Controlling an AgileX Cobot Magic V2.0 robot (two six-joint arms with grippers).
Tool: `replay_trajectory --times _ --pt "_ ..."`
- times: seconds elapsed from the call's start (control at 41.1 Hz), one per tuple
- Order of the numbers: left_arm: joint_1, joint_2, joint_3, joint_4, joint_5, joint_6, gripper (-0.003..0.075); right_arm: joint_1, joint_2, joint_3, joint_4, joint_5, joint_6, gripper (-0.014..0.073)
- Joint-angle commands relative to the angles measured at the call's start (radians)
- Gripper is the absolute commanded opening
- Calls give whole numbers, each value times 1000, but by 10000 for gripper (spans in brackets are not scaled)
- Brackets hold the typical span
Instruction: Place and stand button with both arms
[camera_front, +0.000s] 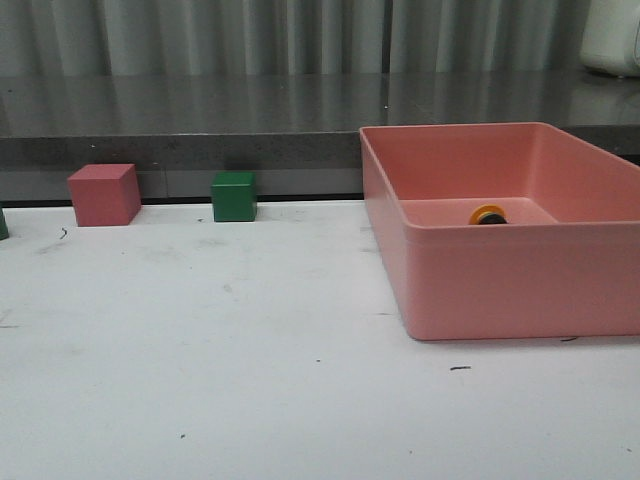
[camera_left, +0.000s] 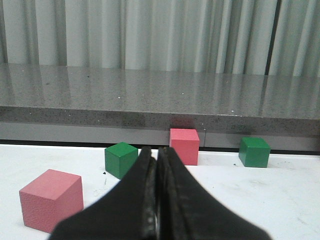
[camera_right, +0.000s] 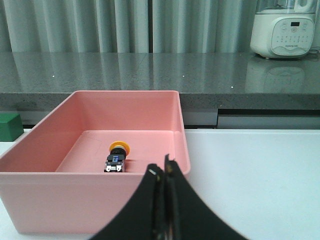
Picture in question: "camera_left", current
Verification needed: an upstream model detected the green cube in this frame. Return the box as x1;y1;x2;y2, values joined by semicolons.
104;142;138;180
238;137;271;168

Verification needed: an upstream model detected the near pink cube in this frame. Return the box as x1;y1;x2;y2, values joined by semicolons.
19;169;84;233

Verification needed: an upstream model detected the pink cube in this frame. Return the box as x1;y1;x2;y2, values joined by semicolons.
169;128;200;166
19;169;84;233

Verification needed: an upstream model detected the right green cube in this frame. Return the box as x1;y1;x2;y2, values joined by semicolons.
238;137;271;168

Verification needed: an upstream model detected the far pink cube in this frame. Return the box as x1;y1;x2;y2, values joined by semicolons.
169;128;200;166

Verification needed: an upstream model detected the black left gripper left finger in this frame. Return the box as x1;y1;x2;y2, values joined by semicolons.
49;147;156;240

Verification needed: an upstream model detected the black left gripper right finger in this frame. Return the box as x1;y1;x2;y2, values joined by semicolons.
157;147;271;240

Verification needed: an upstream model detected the left green cube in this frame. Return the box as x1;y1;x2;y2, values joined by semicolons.
104;142;138;180

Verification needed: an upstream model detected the grey stone counter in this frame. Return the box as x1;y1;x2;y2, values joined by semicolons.
0;63;320;152

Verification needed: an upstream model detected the grey pleated curtain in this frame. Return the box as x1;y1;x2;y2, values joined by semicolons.
0;0;320;77

